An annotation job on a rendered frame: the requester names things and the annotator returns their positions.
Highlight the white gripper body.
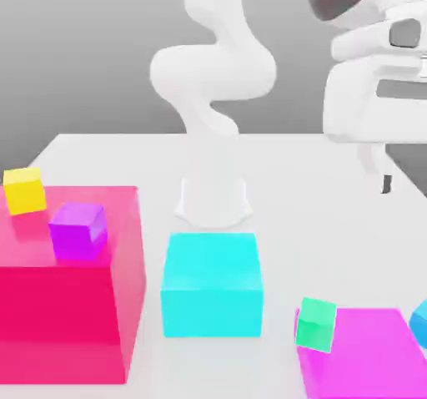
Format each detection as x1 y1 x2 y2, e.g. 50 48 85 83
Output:
322 54 427 146

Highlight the small blue cube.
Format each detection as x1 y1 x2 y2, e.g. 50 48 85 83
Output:
408 298 427 350

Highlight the large magenta box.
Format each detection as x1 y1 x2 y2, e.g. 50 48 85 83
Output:
294 306 427 399

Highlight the small yellow cube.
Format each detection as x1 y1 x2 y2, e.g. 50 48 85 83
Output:
2 166 48 216

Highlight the large cyan box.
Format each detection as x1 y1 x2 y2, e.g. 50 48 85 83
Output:
159 232 264 339

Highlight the small green cube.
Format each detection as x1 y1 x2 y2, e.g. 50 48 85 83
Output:
294 296 338 354

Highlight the small purple cube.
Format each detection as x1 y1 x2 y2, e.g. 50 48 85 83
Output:
48 201 108 261

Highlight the large red box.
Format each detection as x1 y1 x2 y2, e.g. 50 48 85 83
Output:
0 184 147 386

